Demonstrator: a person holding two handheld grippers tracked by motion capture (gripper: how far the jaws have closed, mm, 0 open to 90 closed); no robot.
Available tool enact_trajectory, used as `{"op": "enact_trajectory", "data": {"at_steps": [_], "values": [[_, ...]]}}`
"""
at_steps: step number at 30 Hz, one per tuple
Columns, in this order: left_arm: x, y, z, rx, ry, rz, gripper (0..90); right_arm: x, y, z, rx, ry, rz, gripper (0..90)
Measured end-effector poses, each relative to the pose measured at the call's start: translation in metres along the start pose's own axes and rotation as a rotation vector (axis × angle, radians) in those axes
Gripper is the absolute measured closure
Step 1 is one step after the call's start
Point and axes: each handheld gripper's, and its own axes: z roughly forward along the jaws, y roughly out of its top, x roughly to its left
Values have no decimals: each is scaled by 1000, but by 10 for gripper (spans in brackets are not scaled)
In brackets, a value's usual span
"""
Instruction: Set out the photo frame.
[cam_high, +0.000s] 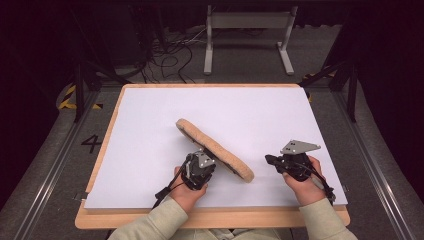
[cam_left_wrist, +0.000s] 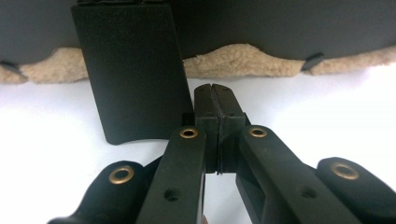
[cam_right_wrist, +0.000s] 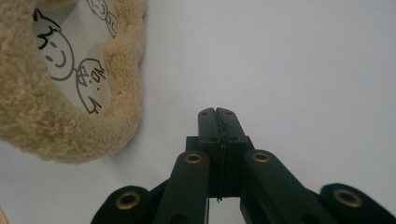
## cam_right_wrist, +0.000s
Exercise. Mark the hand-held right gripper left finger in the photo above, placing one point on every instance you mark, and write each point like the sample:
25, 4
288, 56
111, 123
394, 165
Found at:
211, 140

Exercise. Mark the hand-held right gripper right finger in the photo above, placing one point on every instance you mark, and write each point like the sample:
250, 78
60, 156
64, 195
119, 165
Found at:
232, 140

